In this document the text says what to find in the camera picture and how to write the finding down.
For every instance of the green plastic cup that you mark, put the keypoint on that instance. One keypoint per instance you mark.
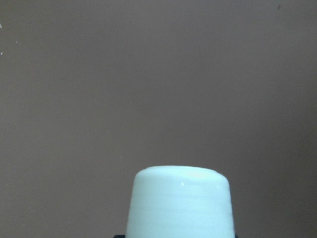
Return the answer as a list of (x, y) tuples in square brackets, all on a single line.
[(180, 202)]

